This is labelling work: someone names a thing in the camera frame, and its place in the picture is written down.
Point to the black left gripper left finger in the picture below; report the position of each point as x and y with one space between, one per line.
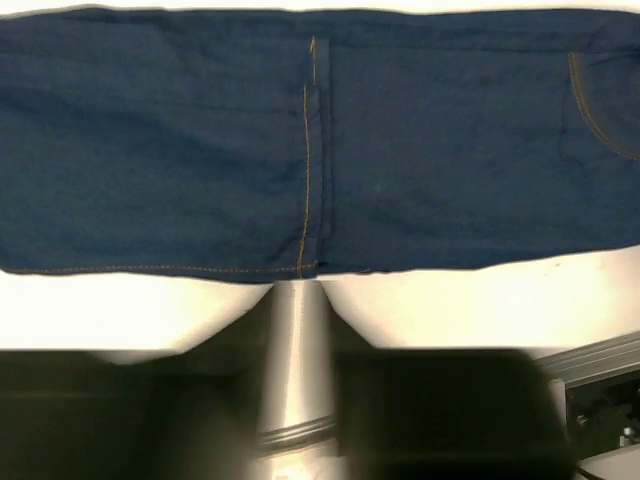
158 381

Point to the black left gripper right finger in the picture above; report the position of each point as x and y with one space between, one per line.
426 382

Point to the dark blue denim trousers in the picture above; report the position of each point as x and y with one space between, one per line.
257 146

